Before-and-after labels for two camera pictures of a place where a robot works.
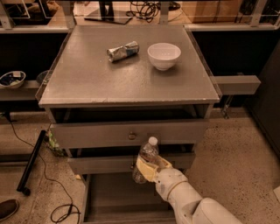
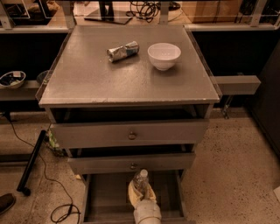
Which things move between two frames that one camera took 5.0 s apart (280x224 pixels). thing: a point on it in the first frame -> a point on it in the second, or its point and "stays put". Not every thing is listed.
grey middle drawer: x=120 y=164 stays put
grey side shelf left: x=25 y=92 stays put
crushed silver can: x=122 y=52 stays put
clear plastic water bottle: x=150 y=151 -> x=141 y=182
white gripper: x=170 y=183 -> x=146 y=208
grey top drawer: x=127 y=133 stays put
